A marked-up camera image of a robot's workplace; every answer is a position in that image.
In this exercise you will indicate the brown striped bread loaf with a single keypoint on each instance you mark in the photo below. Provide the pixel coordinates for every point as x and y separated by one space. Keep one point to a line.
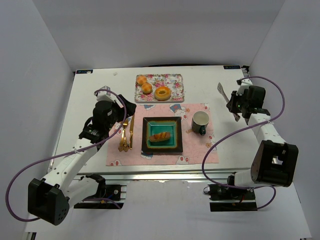
160 137

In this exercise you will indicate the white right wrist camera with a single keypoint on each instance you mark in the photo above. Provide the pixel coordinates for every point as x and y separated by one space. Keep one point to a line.
244 84

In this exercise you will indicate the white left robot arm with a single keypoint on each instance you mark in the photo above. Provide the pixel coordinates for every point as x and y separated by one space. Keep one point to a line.
51 197

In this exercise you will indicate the round bun front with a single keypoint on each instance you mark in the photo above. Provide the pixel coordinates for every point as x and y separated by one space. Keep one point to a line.
146 88

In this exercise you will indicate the metal tongs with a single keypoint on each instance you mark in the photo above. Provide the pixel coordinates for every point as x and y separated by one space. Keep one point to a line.
220 89

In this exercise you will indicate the gold knife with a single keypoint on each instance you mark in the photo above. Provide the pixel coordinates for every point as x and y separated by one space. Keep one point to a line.
131 131

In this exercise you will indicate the round bun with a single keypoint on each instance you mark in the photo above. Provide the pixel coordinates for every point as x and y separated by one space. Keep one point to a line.
146 88
141 79

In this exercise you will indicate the gold fork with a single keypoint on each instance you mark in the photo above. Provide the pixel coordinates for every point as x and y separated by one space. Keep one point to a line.
123 143

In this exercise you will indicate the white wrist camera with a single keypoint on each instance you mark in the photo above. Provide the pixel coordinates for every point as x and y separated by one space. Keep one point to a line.
244 84
103 95

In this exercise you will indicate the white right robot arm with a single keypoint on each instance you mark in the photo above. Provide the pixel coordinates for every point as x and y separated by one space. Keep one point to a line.
275 160

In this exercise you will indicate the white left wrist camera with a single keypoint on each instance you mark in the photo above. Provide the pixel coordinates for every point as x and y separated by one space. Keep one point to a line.
103 95

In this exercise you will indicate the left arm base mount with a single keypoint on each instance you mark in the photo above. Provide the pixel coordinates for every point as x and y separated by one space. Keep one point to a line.
108 195

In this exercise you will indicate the ring doughnut bread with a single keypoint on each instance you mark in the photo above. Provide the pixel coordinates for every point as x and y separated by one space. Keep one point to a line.
162 93

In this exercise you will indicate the green square plate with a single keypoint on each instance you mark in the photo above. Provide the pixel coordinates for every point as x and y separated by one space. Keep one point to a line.
157 125

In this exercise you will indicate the round bun back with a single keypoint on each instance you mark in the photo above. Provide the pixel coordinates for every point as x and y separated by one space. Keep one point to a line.
141 79

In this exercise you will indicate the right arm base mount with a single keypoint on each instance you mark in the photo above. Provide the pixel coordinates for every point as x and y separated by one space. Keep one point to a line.
225 198

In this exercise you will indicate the dark green mug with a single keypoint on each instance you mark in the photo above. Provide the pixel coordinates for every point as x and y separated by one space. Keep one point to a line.
199 123

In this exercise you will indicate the pink bunny placemat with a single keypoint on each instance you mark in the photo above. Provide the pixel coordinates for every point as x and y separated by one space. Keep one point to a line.
195 146

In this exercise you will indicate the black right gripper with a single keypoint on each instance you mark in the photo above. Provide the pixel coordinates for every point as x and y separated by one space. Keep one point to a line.
235 104

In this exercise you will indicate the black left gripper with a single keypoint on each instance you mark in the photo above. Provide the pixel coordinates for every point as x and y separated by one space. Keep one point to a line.
122 110

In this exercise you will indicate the floral rectangular tray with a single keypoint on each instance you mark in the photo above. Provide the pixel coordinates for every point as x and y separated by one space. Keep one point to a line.
174 81

